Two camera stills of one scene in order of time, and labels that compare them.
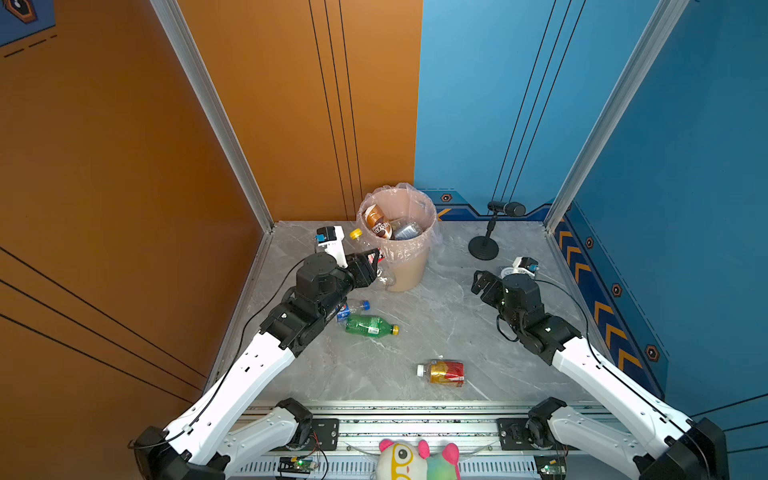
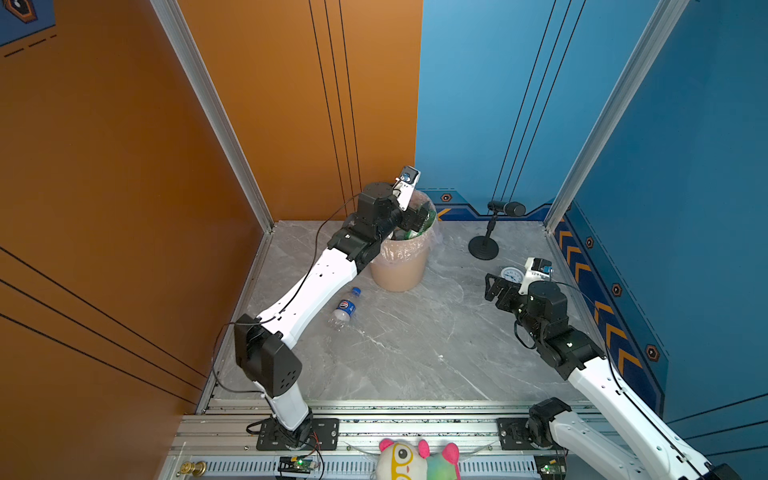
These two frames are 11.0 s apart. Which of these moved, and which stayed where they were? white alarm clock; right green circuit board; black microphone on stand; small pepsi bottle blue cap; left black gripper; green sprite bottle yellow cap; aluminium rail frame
Moved: left black gripper; small pepsi bottle blue cap; green sprite bottle yellow cap
Stayed: white alarm clock; right green circuit board; black microphone on stand; aluminium rail frame
